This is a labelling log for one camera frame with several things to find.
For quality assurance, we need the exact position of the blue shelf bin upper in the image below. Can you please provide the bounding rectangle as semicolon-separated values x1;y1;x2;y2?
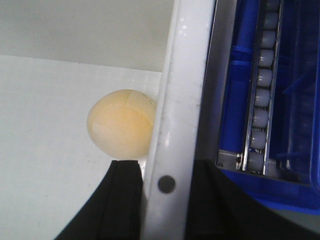
204;0;320;216

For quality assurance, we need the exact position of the white plastic tote crate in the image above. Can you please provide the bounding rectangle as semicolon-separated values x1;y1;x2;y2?
0;0;215;240

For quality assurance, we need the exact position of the grey roller conveyor rail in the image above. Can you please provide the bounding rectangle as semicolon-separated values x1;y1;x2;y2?
215;0;300;183

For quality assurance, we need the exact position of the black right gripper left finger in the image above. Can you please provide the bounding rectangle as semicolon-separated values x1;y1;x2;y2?
56;160;143;240

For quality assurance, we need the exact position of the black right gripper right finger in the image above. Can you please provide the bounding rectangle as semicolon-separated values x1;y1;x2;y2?
186;159;320;240

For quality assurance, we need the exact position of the yellow smiling plush ball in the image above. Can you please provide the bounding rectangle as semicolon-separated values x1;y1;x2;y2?
86;89;157;160

